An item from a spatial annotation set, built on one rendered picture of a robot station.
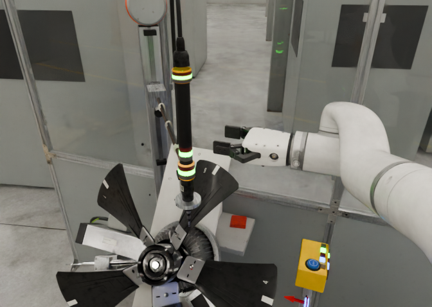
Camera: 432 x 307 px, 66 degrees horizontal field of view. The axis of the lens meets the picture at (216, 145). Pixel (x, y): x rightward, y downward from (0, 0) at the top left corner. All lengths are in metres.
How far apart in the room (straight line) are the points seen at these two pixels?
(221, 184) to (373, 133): 0.54
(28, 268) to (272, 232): 1.93
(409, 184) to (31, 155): 3.43
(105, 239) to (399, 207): 1.09
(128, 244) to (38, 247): 1.93
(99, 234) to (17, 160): 2.50
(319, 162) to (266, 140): 0.12
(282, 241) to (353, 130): 1.32
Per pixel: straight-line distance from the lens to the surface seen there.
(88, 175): 2.20
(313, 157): 0.71
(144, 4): 1.41
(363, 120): 0.64
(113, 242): 1.33
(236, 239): 1.66
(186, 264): 1.10
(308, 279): 1.31
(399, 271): 1.95
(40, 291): 2.83
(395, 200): 0.45
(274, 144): 0.72
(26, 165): 3.74
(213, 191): 1.03
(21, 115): 3.47
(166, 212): 1.36
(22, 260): 3.12
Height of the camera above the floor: 2.01
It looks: 28 degrees down
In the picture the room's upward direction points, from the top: straight up
